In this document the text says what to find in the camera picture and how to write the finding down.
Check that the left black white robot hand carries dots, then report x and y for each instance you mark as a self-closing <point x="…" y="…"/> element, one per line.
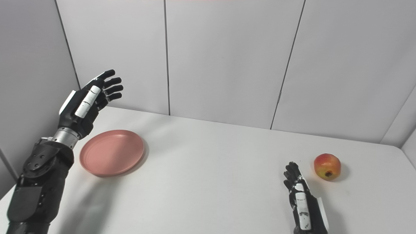
<point x="79" y="110"/>

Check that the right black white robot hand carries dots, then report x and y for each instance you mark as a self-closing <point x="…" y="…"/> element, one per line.
<point x="304" y="204"/>

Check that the red yellow apple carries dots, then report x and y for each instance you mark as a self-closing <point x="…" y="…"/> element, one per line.
<point x="326" y="165"/>

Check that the pink round plate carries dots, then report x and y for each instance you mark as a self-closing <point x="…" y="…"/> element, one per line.
<point x="112" y="152"/>

